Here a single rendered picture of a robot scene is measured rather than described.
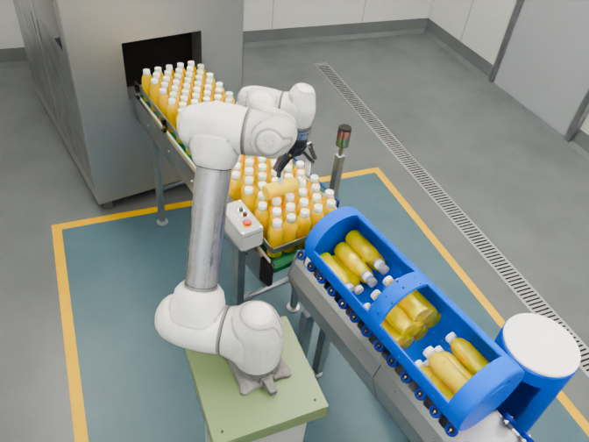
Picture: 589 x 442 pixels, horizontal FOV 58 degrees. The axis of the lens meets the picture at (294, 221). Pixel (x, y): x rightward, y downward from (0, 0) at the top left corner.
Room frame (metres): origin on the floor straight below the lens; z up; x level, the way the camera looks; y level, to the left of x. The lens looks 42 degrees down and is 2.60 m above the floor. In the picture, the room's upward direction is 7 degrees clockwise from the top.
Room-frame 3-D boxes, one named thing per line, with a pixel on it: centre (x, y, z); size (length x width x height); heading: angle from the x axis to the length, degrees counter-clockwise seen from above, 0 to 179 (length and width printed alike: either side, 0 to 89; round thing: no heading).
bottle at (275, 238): (1.66, 0.07, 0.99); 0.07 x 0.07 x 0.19
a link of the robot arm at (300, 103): (1.78, 0.04, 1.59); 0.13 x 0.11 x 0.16; 84
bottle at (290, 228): (1.70, 0.02, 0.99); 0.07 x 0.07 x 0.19
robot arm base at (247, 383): (0.97, 0.06, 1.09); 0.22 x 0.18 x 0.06; 32
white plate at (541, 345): (1.24, -0.96, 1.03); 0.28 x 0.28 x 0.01
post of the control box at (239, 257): (1.65, 0.22, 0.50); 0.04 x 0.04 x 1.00; 38
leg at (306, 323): (1.57, -0.12, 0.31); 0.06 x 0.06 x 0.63; 38
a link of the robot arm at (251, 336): (0.98, 0.08, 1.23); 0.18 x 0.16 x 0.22; 84
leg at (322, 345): (1.66, -0.23, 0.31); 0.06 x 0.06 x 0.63; 38
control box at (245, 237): (1.65, 0.22, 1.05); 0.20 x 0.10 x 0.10; 38
